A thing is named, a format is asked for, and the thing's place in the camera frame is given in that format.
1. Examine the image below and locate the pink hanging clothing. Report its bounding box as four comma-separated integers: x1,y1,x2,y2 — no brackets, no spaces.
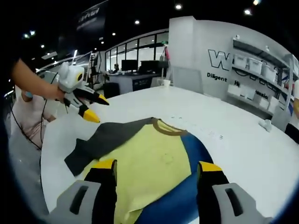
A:
163,45,171,62

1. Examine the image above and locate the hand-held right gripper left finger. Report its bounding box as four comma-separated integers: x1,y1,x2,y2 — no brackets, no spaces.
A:
50,159,118,224

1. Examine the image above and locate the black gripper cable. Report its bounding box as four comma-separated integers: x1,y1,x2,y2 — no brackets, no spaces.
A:
9,71,71,150

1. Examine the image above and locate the grey office desk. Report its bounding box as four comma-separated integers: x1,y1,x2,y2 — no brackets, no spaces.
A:
108,73,164,94

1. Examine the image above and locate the grey metal shelf rack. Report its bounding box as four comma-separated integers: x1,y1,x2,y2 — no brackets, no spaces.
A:
225,38,299,117

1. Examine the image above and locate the white storage bin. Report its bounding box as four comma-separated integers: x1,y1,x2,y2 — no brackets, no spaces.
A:
247,58,264,72
263,64,278,83
235,55,249,69

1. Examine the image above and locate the small crumpled white cloth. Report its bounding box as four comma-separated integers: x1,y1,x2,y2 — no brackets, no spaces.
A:
258,119,273,132

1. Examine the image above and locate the black computer monitor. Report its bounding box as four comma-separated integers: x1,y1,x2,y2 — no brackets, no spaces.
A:
140,60,162,73
121,59,139,72

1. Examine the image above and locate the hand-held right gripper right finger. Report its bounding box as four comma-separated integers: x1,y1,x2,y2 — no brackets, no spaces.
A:
197,161,273,224

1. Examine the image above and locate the white chair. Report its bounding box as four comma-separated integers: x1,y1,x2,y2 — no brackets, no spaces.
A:
171,66,203,92

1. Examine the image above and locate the dark hanging banner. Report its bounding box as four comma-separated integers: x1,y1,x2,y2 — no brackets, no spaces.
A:
75,4,107,31

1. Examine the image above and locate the person's left hand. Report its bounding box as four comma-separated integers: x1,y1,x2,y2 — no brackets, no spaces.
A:
45,83,68,103

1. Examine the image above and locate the yellow blue grey garment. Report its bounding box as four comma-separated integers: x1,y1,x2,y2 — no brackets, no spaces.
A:
64,117,214,224

